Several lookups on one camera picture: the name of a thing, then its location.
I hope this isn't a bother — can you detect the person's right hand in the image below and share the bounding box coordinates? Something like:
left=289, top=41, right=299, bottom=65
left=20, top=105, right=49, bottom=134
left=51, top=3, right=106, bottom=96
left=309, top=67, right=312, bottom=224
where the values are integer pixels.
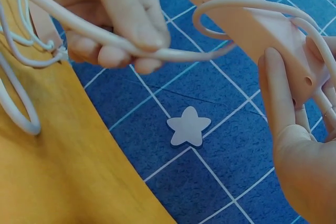
left=258, top=36, right=336, bottom=224

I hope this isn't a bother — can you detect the thick white power cable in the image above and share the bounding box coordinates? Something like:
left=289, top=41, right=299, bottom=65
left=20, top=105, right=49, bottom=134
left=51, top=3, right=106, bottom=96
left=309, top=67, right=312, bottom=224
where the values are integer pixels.
left=0, top=0, right=336, bottom=136

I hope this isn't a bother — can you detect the white power strip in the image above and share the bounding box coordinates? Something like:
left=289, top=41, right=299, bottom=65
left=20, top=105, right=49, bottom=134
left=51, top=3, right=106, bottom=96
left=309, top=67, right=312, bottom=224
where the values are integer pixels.
left=180, top=0, right=332, bottom=112

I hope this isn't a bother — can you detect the thin white cable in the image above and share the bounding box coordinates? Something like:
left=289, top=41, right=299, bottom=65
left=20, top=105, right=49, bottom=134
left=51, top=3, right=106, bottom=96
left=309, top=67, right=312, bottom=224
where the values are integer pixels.
left=0, top=0, right=69, bottom=69

